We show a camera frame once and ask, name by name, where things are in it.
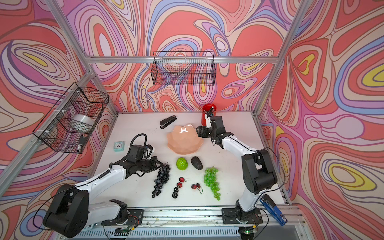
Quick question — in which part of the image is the white tape roll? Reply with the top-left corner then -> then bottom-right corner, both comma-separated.
69,114 -> 95,133

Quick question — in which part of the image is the blue stapler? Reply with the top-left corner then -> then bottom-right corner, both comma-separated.
260,194 -> 288,226

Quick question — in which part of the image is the red plastic cup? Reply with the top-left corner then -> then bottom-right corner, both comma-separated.
201,104 -> 217,126

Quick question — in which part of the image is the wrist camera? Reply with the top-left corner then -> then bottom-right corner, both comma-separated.
128,145 -> 146,160
203,109 -> 215,128

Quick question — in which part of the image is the small teal alarm clock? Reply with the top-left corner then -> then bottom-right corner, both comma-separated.
113,141 -> 125,152

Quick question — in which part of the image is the dark blackberry pair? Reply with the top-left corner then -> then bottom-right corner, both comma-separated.
172,187 -> 179,199

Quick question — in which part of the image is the pink faceted fruit bowl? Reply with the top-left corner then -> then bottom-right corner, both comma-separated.
167,124 -> 204,155

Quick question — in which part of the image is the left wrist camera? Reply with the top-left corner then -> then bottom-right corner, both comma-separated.
128,145 -> 146,160

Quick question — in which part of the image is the dark fake avocado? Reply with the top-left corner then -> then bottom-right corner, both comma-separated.
191,156 -> 203,170

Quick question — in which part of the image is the dark purple grape bunch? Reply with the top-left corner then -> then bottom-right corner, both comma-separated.
152,164 -> 171,198

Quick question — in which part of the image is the left black wire basket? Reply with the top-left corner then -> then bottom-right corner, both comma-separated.
33,83 -> 110,154

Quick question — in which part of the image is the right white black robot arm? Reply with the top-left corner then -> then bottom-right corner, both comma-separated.
196,116 -> 278,225

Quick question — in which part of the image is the black wire basket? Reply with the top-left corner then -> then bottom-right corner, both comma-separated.
33,83 -> 110,154
151,51 -> 217,86

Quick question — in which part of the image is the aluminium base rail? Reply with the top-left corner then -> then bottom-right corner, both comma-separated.
77,205 -> 307,239

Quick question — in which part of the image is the green fake apple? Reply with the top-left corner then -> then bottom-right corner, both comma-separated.
176,158 -> 189,171

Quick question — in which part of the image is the black stapler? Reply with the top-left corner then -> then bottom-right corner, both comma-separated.
160,115 -> 177,129

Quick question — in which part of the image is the green grape bunch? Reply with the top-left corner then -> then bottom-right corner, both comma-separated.
204,166 -> 221,201

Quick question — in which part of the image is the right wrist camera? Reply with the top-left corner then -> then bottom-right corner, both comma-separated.
203,109 -> 215,128

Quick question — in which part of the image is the red cherry pair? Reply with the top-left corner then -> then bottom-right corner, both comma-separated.
177,177 -> 188,188
191,183 -> 203,194

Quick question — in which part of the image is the back black wire basket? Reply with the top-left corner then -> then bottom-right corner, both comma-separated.
151,51 -> 217,86

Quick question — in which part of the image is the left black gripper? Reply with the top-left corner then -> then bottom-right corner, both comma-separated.
135,156 -> 164,173

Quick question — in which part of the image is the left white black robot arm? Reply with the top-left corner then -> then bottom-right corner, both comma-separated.
43,145 -> 164,238

